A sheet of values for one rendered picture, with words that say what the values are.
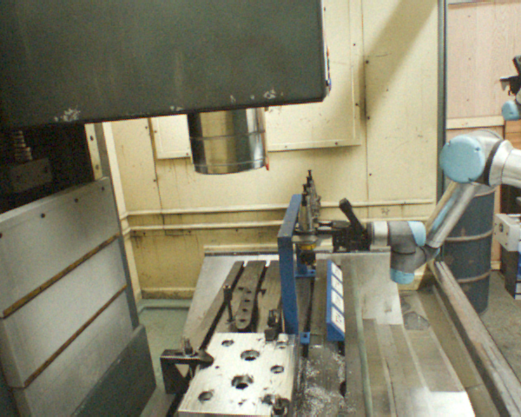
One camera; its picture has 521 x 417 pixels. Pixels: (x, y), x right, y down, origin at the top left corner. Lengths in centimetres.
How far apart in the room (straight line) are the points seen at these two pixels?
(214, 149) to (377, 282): 123
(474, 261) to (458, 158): 198
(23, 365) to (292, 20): 84
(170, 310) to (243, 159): 150
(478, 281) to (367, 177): 147
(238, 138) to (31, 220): 48
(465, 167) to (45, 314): 103
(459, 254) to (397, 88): 145
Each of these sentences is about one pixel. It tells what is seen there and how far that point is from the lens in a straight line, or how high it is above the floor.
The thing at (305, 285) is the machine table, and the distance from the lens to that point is 158.
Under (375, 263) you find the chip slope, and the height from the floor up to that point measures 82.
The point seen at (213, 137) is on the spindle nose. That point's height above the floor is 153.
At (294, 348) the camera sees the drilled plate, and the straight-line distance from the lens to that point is 108.
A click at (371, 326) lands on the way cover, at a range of 166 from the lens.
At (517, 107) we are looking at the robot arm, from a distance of 180.
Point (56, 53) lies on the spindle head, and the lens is 86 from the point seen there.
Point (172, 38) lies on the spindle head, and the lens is 76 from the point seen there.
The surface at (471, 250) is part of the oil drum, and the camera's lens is 300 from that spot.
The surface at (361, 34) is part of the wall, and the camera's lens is 185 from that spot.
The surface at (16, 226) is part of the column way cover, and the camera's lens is 96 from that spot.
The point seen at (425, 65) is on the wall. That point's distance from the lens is 187.
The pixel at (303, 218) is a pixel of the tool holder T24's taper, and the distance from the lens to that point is 115.
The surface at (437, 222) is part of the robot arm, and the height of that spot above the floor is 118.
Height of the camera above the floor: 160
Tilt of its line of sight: 15 degrees down
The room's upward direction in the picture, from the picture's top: 5 degrees counter-clockwise
